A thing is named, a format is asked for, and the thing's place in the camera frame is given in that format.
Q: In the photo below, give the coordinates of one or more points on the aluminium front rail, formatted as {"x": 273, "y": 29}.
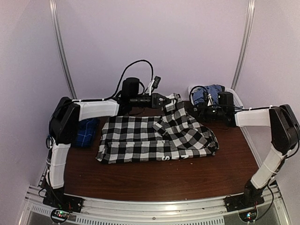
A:
{"x": 209, "y": 211}

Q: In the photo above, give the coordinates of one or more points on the light blue checked shirt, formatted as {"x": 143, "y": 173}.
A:
{"x": 197, "y": 94}

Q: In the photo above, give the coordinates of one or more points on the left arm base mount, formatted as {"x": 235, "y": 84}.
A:
{"x": 68, "y": 203}

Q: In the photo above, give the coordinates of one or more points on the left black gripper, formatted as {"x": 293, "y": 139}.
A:
{"x": 155, "y": 100}

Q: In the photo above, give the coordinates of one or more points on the aluminium frame post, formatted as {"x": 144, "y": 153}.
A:
{"x": 61, "y": 49}
{"x": 244, "y": 44}

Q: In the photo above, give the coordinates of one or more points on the blue plaid shirt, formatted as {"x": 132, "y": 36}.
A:
{"x": 86, "y": 133}

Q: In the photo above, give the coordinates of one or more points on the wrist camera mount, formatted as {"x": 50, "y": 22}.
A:
{"x": 209, "y": 99}
{"x": 154, "y": 84}

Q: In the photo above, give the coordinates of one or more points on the left aluminium frame post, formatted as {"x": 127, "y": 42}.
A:
{"x": 61, "y": 49}

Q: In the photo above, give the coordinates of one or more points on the left circuit board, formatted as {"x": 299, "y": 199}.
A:
{"x": 59, "y": 216}

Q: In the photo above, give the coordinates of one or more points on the black white checked shirt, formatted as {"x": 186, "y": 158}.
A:
{"x": 172, "y": 136}

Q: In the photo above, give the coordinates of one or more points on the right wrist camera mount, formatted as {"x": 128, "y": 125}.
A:
{"x": 209, "y": 99}

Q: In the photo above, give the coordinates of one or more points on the circuit board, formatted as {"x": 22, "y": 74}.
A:
{"x": 59, "y": 216}
{"x": 248, "y": 216}

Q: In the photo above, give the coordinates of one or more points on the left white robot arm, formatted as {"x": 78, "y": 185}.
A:
{"x": 64, "y": 122}

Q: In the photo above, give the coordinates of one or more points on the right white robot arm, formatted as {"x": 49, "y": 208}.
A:
{"x": 279, "y": 121}

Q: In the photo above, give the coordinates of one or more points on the right aluminium frame post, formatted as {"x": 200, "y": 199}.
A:
{"x": 244, "y": 44}

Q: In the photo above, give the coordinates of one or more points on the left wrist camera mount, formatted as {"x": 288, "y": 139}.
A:
{"x": 154, "y": 84}

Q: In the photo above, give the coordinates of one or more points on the right circuit board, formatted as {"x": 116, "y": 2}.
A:
{"x": 248, "y": 216}

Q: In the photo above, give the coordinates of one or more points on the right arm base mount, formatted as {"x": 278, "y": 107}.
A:
{"x": 238, "y": 202}

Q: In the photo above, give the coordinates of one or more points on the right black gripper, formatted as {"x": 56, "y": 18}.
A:
{"x": 203, "y": 116}

